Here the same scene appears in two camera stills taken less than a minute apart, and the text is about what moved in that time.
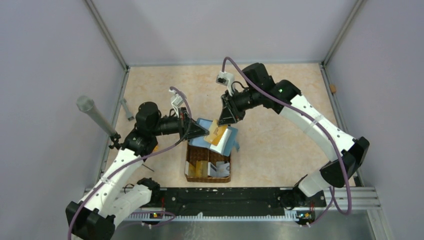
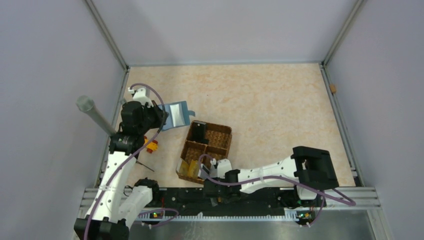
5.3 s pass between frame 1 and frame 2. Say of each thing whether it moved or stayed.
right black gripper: moved
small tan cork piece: stayed
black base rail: stayed
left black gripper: moved
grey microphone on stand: stayed
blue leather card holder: moved
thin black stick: stayed
